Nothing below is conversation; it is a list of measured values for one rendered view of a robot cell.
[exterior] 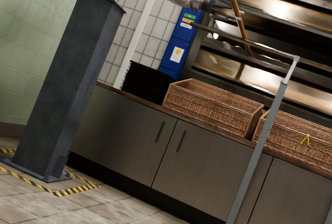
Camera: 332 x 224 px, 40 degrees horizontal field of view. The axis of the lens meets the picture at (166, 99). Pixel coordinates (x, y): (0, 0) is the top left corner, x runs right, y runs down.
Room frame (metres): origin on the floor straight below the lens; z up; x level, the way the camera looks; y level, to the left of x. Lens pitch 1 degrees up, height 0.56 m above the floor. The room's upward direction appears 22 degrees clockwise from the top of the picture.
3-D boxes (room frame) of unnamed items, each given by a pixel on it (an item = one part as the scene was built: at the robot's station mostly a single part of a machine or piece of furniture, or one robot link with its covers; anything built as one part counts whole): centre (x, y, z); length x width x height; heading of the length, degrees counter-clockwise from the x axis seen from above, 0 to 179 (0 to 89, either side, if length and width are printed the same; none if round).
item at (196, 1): (2.55, 0.03, 1.20); 0.09 x 0.06 x 0.09; 164
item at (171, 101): (2.99, -0.32, 0.72); 0.56 x 0.49 x 0.28; 74
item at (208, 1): (2.53, -0.04, 1.20); 0.09 x 0.07 x 0.08; 74
